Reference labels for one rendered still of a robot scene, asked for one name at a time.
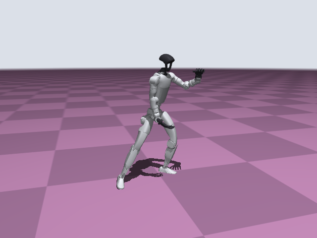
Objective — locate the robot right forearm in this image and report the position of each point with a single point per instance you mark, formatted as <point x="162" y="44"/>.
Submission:
<point x="154" y="108"/>

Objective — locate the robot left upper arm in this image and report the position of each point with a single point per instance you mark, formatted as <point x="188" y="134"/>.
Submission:
<point x="185" y="85"/>

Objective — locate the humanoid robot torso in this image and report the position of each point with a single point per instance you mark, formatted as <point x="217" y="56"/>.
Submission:
<point x="162" y="90"/>

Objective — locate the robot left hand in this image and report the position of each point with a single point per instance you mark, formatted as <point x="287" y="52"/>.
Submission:
<point x="199" y="72"/>

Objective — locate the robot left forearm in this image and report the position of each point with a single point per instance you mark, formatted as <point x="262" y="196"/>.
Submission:
<point x="194" y="81"/>

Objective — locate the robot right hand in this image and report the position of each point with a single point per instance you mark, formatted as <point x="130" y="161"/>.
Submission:
<point x="163" y="124"/>

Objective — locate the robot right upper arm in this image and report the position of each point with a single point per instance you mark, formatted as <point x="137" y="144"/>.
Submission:
<point x="154" y="81"/>

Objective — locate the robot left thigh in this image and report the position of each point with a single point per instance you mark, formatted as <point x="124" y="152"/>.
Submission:
<point x="171" y="132"/>

